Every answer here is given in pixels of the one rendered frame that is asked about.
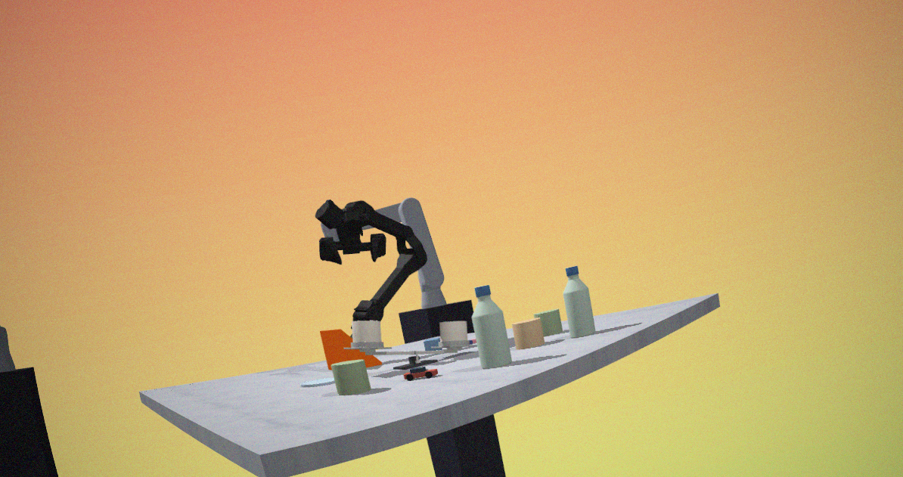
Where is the green cylinder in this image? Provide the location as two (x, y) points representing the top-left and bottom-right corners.
(331, 359), (371, 395)
(533, 308), (563, 336)

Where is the cream cylinder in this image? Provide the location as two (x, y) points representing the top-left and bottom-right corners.
(352, 321), (382, 342)
(439, 321), (467, 342)

